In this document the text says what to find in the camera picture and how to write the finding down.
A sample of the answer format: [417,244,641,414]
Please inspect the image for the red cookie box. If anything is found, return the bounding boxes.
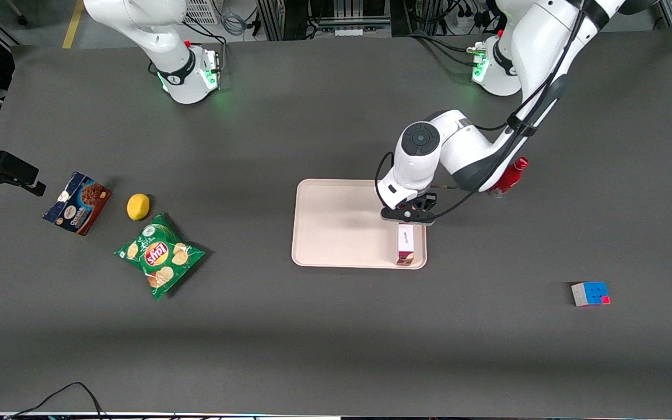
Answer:
[396,223,417,268]

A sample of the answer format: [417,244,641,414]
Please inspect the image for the black right base cable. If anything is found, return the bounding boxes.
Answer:
[183,20,229,91]

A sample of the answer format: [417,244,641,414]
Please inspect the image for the colourful puzzle cube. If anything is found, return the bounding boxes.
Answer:
[570,281,611,307]

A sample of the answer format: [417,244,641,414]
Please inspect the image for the pale pink plastic tray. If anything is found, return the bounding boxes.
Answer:
[291,178,428,270]

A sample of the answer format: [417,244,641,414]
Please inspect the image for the red drink bottle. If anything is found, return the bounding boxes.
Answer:
[486,156,530,199]

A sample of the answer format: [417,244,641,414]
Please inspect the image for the blue chocolate cookie box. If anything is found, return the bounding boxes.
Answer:
[43,171,113,236]

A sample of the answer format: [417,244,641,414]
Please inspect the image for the yellow lemon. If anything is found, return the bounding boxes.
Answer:
[126,193,151,222]

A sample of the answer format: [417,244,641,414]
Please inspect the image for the grey coiled cable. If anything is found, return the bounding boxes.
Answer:
[220,0,250,37]

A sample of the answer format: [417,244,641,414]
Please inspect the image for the black chair caster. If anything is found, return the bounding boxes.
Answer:
[6,0,29,26]

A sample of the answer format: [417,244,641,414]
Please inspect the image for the thin black table cable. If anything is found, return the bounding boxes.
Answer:
[3,381,106,420]

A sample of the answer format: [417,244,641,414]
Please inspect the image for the green chips bag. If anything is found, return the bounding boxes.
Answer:
[114,213,206,302]

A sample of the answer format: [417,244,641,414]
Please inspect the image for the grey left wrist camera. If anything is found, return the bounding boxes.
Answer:
[380,194,437,226]

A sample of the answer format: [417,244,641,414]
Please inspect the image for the black left base cables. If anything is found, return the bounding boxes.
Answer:
[409,30,480,66]

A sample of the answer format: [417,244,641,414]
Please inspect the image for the white perforated box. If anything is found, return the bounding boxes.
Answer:
[183,0,221,26]

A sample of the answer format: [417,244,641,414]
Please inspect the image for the black aluminium rack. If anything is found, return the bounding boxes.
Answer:
[256,0,410,41]

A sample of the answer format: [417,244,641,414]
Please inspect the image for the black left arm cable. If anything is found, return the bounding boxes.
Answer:
[374,0,590,220]

